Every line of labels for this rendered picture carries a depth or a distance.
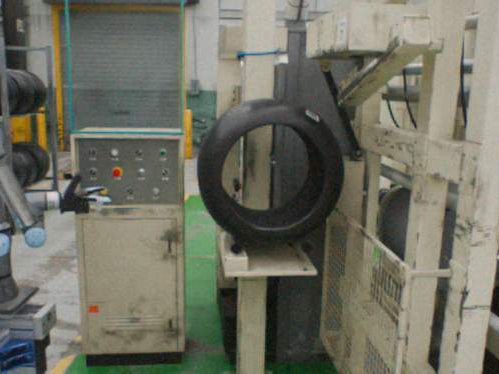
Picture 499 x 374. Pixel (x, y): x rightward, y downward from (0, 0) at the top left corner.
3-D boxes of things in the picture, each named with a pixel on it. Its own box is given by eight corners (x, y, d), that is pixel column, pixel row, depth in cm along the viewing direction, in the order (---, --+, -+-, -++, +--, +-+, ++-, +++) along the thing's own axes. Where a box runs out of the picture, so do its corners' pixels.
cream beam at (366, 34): (304, 59, 217) (305, 24, 213) (360, 61, 219) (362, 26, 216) (345, 50, 158) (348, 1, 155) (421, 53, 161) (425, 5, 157)
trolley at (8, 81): (9, 205, 618) (-3, 45, 577) (61, 206, 620) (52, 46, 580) (-49, 237, 488) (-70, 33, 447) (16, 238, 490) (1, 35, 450)
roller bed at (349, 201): (318, 215, 247) (321, 155, 241) (347, 215, 249) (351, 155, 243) (328, 226, 228) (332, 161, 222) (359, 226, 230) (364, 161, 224)
